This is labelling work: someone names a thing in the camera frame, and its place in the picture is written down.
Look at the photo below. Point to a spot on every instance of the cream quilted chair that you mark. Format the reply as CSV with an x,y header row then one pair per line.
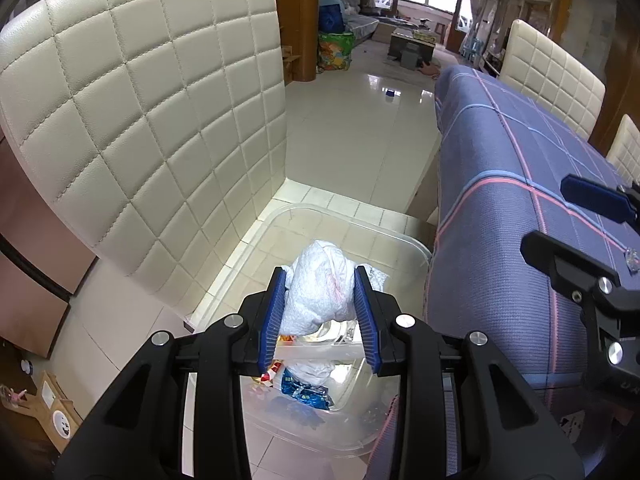
x,y
550,75
150,110
627,150

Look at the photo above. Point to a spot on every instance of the blue shiny wrapper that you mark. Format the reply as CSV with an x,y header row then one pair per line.
x,y
305,390

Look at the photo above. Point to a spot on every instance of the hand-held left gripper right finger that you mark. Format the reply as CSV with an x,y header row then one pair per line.
x,y
367,320

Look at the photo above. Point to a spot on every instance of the small clear plastic piece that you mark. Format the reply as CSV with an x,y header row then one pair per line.
x,y
632,260

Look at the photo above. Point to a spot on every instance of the grey sofa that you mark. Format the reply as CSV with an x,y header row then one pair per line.
x,y
361,25

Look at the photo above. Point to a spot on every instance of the white plastic bag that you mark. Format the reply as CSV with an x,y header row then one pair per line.
x,y
320,285

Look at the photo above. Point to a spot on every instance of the blue bag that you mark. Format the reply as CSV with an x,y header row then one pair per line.
x,y
331,17

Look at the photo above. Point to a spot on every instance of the colourful woven bag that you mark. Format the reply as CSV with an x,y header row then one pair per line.
x,y
335,52

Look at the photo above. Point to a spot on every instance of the red yellow snack wrapper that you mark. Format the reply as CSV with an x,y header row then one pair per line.
x,y
272,374

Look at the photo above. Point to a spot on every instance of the blue plaid tablecloth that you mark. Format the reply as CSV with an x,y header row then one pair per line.
x,y
490,210

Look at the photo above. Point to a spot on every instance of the open cardboard box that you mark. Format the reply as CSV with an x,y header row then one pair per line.
x,y
55,410

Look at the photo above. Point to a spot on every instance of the clear plastic bin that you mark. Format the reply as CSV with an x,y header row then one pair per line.
x,y
345,425

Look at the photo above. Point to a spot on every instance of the silver wrapper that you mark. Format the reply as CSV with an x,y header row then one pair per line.
x,y
375,277

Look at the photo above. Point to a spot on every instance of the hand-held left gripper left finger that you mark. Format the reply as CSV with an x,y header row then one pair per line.
x,y
272,320

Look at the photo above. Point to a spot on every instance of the coffee table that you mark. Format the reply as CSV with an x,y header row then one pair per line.
x,y
405,42

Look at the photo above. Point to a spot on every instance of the brown cabinet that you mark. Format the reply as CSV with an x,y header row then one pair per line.
x,y
30,270

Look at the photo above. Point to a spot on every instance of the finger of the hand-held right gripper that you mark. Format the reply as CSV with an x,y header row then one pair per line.
x,y
560,260
595,197

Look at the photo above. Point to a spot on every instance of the grey stool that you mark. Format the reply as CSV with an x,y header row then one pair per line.
x,y
410,59

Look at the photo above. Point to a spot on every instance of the wooden divider cabinet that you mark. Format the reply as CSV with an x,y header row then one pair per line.
x,y
297,30

